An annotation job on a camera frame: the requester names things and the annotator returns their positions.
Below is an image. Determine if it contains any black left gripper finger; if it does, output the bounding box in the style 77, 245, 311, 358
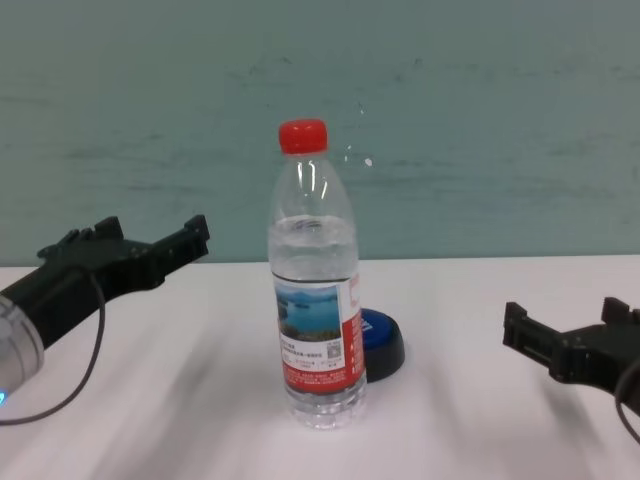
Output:
149, 214, 210, 274
89, 215, 125, 242

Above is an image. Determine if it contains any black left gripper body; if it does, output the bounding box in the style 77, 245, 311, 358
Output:
0, 234, 167, 347

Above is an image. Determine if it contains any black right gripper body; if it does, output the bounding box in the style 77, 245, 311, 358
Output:
551, 323, 640, 402

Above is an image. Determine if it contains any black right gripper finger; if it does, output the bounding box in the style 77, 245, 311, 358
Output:
601, 296, 640, 329
502, 300, 565, 374

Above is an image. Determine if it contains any clear red-capped water bottle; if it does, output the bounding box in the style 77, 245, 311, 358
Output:
268, 118, 369, 431

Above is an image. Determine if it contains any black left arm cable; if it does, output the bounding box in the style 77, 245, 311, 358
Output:
0, 271, 108, 427

